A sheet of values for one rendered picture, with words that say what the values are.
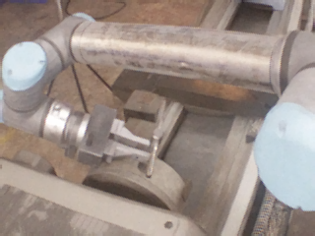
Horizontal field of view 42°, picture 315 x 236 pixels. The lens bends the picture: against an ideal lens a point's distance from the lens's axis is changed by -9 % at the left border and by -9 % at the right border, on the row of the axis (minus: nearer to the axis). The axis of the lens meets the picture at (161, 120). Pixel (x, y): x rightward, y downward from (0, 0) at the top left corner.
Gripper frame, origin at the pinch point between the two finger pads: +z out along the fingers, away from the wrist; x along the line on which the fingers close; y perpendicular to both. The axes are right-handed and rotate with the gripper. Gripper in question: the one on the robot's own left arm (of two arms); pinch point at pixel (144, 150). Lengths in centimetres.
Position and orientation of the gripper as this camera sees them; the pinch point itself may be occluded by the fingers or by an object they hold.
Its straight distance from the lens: 95.3
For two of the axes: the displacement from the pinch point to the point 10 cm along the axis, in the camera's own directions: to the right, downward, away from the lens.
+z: 9.4, 3.2, 0.9
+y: 2.8, -6.1, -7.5
